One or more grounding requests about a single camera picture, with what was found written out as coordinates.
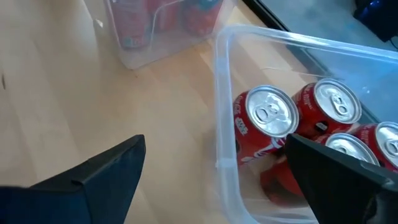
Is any clear plastic bin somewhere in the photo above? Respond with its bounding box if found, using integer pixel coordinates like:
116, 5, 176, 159
104, 0, 237, 71
213, 24, 398, 224

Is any black blue-lit computer tower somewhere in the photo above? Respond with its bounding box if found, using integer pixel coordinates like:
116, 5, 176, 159
353, 0, 398, 43

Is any red Coca-Cola can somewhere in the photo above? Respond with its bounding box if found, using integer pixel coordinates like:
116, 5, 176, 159
354, 121, 398, 174
233, 84, 300, 166
292, 77, 363, 139
260, 133, 381, 207

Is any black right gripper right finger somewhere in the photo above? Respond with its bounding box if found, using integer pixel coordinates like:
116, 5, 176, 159
284, 133, 398, 224

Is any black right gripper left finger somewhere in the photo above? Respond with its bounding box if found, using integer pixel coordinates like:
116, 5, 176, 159
0, 134, 147, 224

